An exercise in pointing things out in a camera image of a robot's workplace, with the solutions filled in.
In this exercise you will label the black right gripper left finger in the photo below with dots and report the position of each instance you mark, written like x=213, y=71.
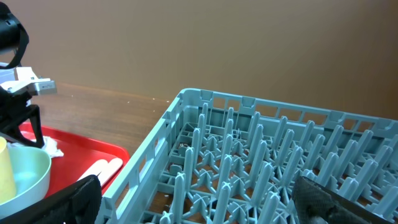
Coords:
x=77, y=203

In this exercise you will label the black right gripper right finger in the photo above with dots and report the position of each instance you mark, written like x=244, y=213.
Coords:
x=316, y=204

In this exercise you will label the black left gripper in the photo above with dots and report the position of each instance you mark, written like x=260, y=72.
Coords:
x=14, y=112

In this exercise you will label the green bowl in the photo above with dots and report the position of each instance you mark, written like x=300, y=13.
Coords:
x=31, y=168

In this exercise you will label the white napkin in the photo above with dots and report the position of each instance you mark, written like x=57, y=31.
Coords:
x=50, y=147

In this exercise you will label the yellow cup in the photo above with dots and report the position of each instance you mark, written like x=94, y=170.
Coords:
x=8, y=186

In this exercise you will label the grey dishwasher rack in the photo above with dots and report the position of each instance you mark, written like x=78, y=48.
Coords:
x=220, y=158

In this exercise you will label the white plastic spoon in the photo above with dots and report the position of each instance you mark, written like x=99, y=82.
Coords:
x=94, y=169

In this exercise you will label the red plastic tray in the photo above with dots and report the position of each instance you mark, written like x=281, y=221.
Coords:
x=80, y=153

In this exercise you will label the white plastic fork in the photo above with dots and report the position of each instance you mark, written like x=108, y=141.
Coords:
x=109, y=170

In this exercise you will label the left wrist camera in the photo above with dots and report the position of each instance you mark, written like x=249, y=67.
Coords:
x=24, y=79

